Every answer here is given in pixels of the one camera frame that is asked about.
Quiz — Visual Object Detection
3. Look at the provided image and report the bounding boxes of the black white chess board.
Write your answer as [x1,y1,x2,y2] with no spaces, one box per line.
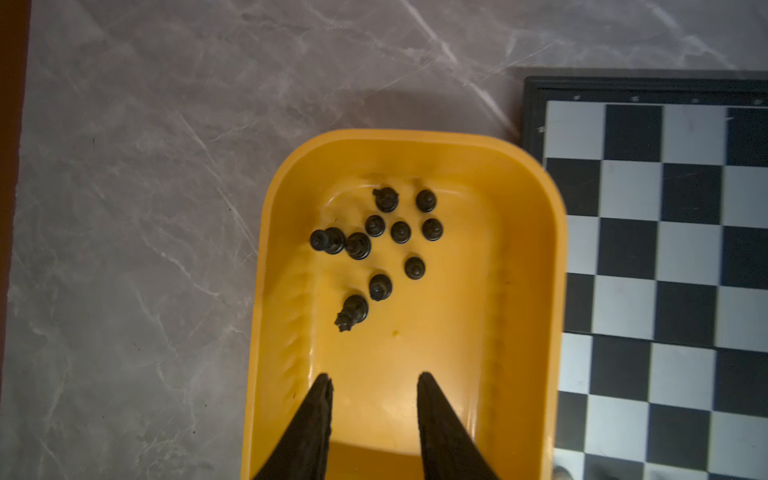
[522,76,767,479]

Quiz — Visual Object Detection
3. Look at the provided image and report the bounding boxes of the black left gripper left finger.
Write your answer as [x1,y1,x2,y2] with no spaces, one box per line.
[253,373,333,480]

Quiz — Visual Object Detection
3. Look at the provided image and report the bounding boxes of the yellow plastic tray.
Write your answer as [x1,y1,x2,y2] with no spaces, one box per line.
[241,129,568,479]

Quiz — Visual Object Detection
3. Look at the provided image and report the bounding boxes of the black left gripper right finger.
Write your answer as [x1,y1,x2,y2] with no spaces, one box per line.
[417,372,498,479]

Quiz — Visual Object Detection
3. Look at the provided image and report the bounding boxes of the black chess piece in tray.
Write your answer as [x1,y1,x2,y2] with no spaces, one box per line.
[369,274,393,301]
[404,256,426,280]
[364,214,386,238]
[334,294,369,332]
[344,232,371,260]
[373,187,399,213]
[415,189,437,213]
[309,227,346,255]
[421,218,444,241]
[390,221,411,244]

